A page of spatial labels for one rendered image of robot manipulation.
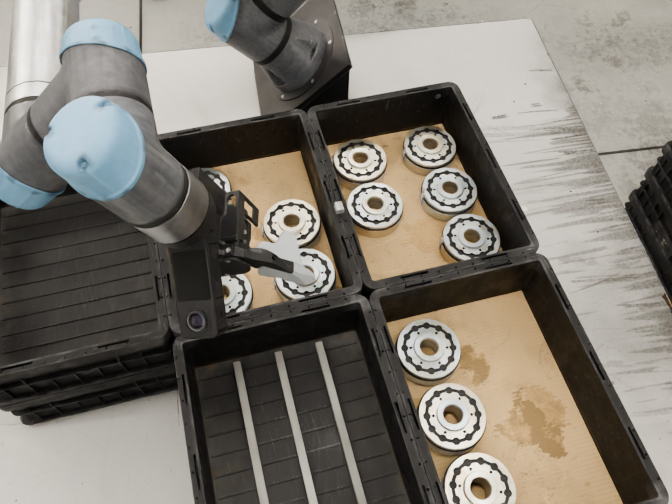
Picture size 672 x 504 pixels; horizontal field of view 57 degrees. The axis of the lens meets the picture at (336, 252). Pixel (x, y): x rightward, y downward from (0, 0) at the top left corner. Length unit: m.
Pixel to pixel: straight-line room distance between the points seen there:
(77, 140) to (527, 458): 0.77
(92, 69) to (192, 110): 0.93
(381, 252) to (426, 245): 0.08
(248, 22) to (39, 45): 0.54
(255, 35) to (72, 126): 0.76
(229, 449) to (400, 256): 0.44
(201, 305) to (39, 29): 0.37
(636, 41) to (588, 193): 1.69
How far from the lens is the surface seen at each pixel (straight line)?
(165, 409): 1.16
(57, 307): 1.15
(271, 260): 0.70
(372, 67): 1.61
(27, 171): 0.69
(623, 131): 2.67
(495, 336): 1.07
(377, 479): 0.97
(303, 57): 1.32
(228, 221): 0.69
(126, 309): 1.10
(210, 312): 0.66
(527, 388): 1.05
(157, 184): 0.56
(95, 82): 0.60
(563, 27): 3.04
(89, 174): 0.53
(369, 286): 0.96
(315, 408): 0.99
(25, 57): 0.79
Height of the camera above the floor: 1.78
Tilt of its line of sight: 59 degrees down
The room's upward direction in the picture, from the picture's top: 2 degrees clockwise
